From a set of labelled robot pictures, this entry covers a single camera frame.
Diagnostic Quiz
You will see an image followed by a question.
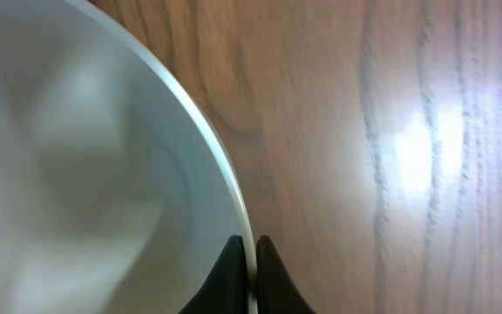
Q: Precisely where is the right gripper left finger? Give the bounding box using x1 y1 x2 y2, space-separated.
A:
180 235 248 314

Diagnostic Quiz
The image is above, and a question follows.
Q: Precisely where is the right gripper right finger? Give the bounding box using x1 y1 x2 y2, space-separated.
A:
255 235 315 314

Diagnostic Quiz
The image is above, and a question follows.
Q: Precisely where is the beige large bowl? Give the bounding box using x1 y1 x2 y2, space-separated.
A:
0 1 256 313

